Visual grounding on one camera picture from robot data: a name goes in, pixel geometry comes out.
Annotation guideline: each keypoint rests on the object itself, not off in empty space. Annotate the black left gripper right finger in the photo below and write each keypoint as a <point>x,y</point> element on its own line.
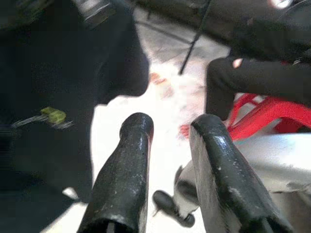
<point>223,182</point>

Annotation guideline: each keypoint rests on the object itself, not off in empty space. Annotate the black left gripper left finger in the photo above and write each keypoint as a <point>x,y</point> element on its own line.
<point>124,182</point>

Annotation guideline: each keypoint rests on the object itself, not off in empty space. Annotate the red plastic stool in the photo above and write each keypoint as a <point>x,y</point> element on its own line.
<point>267,116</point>

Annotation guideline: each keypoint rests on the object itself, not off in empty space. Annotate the yellow green clothes tag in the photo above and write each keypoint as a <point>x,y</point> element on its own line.
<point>54,115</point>

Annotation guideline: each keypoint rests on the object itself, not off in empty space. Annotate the person leg in black trousers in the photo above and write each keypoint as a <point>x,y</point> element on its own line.
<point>255,72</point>

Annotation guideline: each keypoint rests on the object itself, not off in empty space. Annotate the navy shirt with red collar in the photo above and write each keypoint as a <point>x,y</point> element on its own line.
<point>60,72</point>

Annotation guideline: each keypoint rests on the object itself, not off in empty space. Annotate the black metal stand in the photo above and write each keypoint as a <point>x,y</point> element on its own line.
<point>194,36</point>

